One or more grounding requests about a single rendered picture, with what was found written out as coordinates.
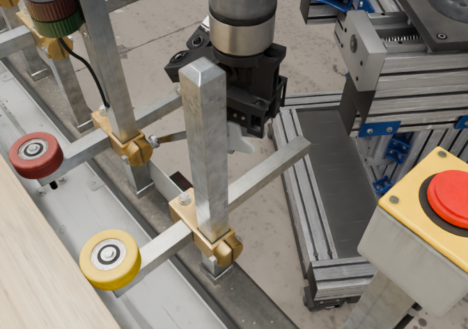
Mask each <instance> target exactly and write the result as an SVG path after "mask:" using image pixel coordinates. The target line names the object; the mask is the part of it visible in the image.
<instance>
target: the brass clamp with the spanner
mask: <svg viewBox="0 0 468 329"><path fill-rule="evenodd" d="M91 118H92V121H93V124H94V126H95V130H97V129H98V128H101V129H102V130H103V131H104V132H105V133H106V134H107V136H108V137H109V141H110V143H111V148H112V149H113V150H114V151H115V152H116V153H117V154H118V156H119V157H120V158H121V159H122V161H123V162H124V163H126V164H127V165H128V164H131V165H132V166H133V167H139V166H141V165H143V163H144V164H145V163H147V161H149V159H150V158H151V156H152V154H153V148H152V146H151V145H150V144H149V143H148V142H147V141H146V136H145V135H144V134H143V133H142V131H140V129H138V131H139V135H137V136H135V137H133V138H131V139H130V140H128V141H126V142H125V143H122V142H121V141H120V139H119V138H117V136H116V135H115V134H114V133H113V131H112V129H111V125H110V122H109V119H108V116H107V115H106V116H102V115H100V110H97V111H95V112H93V113H92V114H91Z"/></svg>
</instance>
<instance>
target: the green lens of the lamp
mask: <svg viewBox="0 0 468 329"><path fill-rule="evenodd" d="M31 19H32V21H33V24H34V26H35V28H36V31H37V32H38V33H39V34H40V35H41V36H44V37H46V38H61V37H65V36H69V35H70V34H72V33H74V32H76V31H77V30H78V29H79V28H80V27H81V26H82V18H81V15H80V12H79V8H78V6H77V8H76V11H75V12H74V13H73V14H72V15H71V16H69V17H67V18H65V19H64V20H60V21H57V22H40V21H38V20H35V19H34V18H32V16H31Z"/></svg>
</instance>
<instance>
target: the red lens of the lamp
mask: <svg viewBox="0 0 468 329"><path fill-rule="evenodd" d="M24 2H25V4H26V7H27V9H28V11H29V14H30V16H32V18H34V19H36V20H41V21H53V20H59V19H62V18H64V17H67V16H69V15H70V14H72V13H73V12H74V11H75V10H76V8H77V2H76V0H58V1H55V2H51V3H33V2H30V1H28V0H24Z"/></svg>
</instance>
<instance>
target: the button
mask: <svg viewBox="0 0 468 329"><path fill-rule="evenodd" d="M427 198H428V201H429V203H430V205H431V207H432V209H433V210H434V211H435V212H436V214H438V216H440V217H441V218H442V219H444V220H446V221H447V222H449V223H451V224H453V225H455V226H457V227H462V228H466V229H468V172H466V171H460V170H446V171H442V172H440V173H438V174H437V175H436V176H434V178H433V179H432V180H431V182H430V184H429V186H428V189H427Z"/></svg>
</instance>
